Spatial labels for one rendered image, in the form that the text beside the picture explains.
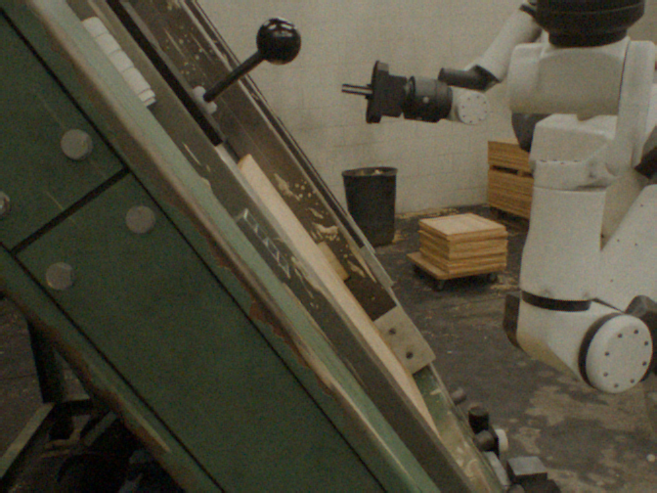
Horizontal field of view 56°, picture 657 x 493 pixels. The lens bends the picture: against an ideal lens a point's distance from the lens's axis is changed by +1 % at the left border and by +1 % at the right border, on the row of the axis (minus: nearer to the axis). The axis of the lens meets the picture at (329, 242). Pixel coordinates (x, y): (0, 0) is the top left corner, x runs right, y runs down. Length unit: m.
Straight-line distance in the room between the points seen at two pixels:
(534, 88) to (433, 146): 6.08
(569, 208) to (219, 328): 0.37
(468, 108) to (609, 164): 0.70
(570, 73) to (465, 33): 6.22
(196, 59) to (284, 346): 0.71
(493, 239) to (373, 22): 2.99
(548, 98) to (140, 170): 0.41
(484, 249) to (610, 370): 3.60
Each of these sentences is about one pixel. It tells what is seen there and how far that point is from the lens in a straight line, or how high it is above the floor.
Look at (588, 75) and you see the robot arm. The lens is 0.60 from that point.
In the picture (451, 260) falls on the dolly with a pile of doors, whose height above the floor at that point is 0.22.
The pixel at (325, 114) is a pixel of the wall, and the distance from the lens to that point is 6.28.
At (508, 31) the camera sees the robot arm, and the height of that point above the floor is 1.48.
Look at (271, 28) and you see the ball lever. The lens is 0.52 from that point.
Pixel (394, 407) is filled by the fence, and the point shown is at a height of 1.08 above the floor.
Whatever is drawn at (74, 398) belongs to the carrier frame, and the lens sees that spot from 2.93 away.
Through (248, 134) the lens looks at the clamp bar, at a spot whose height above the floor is 1.34.
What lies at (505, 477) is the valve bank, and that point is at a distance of 1.15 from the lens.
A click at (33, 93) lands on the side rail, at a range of 0.34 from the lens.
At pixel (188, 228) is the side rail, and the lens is 0.32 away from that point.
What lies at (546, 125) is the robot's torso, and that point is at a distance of 1.02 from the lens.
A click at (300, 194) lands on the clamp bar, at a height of 1.24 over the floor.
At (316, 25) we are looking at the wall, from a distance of 6.29.
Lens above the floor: 1.40
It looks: 14 degrees down
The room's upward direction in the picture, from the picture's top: 4 degrees counter-clockwise
